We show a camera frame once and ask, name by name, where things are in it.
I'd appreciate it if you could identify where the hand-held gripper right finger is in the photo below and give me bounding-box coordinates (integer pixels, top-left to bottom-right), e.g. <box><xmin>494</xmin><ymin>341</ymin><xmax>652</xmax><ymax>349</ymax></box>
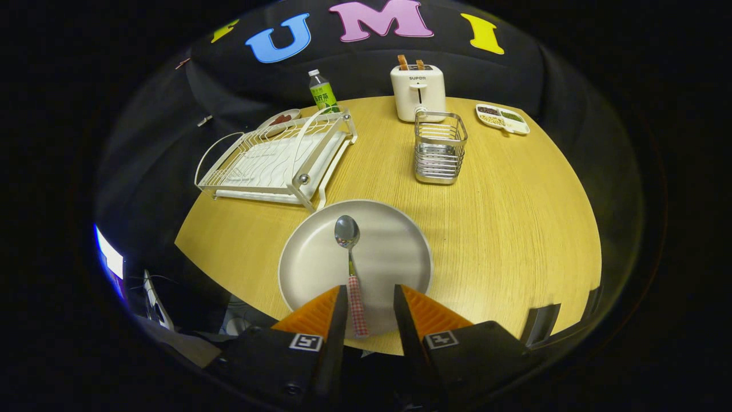
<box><xmin>393</xmin><ymin>284</ymin><xmax>534</xmax><ymax>412</ymax></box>

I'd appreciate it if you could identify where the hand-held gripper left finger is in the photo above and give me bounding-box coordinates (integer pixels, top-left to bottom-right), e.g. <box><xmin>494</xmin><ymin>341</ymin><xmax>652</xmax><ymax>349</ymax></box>
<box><xmin>212</xmin><ymin>284</ymin><xmax>348</xmax><ymax>412</ymax></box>

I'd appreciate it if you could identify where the white round plate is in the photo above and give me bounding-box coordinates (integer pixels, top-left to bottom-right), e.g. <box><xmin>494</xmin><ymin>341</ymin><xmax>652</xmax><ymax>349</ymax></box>
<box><xmin>277</xmin><ymin>199</ymin><xmax>434</xmax><ymax>339</ymax></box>

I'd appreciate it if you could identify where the spoon with red checked handle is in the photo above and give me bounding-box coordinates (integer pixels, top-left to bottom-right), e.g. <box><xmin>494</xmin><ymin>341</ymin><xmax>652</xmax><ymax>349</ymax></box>
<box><xmin>334</xmin><ymin>215</ymin><xmax>370</xmax><ymax>339</ymax></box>

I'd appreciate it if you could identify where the metal wire basket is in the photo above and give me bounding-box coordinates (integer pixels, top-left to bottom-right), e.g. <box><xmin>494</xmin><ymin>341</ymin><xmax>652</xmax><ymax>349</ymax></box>
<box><xmin>413</xmin><ymin>110</ymin><xmax>468</xmax><ymax>185</ymax></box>

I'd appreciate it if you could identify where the white wire dish rack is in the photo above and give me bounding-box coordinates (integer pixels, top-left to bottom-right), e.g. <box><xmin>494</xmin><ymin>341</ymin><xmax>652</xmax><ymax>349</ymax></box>
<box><xmin>194</xmin><ymin>108</ymin><xmax>359</xmax><ymax>214</ymax></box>

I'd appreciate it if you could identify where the small plate with red food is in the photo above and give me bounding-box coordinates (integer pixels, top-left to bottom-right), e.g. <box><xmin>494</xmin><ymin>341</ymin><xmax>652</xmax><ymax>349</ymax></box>
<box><xmin>257</xmin><ymin>109</ymin><xmax>302</xmax><ymax>132</ymax></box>

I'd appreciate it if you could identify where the lit monitor screen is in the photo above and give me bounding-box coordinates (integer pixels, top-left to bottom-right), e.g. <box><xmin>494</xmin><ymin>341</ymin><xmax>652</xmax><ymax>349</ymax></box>
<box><xmin>94</xmin><ymin>224</ymin><xmax>125</xmax><ymax>299</ymax></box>

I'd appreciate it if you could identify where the white divided tray with beans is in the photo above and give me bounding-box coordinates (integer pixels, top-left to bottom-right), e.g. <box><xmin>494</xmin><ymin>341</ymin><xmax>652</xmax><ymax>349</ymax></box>
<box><xmin>475</xmin><ymin>103</ymin><xmax>531</xmax><ymax>136</ymax></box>

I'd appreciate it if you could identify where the green label drink bottle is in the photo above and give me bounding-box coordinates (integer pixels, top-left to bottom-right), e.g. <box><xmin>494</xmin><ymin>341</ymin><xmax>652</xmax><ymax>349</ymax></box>
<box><xmin>308</xmin><ymin>69</ymin><xmax>340</xmax><ymax>114</ymax></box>

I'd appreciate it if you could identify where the cream white toaster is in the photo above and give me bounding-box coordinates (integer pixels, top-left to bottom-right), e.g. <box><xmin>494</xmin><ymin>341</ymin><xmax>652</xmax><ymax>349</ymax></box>
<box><xmin>390</xmin><ymin>64</ymin><xmax>447</xmax><ymax>123</ymax></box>

